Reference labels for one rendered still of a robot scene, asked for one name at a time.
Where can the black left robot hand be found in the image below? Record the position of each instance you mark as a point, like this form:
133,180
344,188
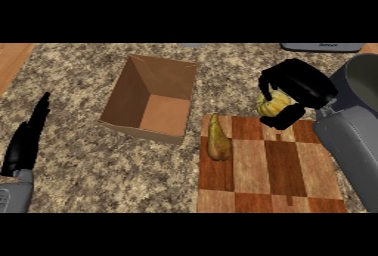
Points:
24,146

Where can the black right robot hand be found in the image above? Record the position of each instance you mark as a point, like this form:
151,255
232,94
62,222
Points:
300,83

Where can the yellow squash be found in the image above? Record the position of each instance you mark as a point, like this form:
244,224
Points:
273,104

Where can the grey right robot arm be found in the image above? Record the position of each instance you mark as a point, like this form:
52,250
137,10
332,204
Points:
351,126

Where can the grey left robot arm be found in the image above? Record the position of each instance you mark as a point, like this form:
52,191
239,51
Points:
15,193

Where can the checkered wooden cutting board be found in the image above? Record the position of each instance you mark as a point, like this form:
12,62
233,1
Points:
267,166

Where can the brown cardboard box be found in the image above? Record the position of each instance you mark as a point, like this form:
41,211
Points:
149,98

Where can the grey flat appliance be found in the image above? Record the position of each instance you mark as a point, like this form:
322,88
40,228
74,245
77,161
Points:
322,46

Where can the green pear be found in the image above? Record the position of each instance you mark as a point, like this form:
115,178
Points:
219,140

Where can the small grey object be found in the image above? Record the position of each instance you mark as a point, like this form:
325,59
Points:
192,44

